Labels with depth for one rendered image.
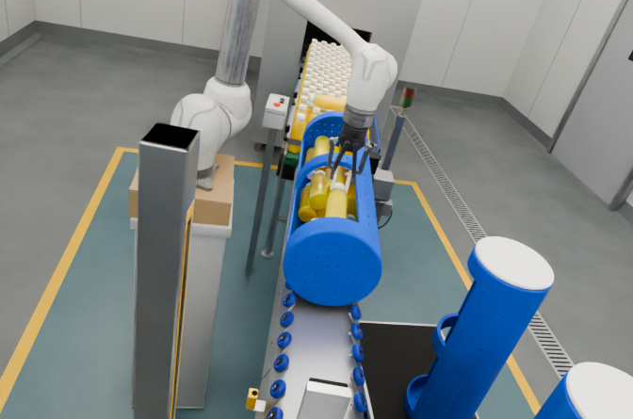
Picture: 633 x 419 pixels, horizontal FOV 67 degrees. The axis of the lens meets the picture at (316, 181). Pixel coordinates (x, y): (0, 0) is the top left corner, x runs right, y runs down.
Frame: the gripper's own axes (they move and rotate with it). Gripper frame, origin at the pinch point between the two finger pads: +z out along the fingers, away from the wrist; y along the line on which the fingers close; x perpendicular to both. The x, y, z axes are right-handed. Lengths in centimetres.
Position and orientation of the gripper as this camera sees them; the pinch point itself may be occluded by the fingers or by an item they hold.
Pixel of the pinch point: (340, 181)
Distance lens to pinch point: 151.3
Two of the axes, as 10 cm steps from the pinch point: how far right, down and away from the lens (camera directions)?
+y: 9.8, 1.9, 0.7
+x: 0.4, -5.1, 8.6
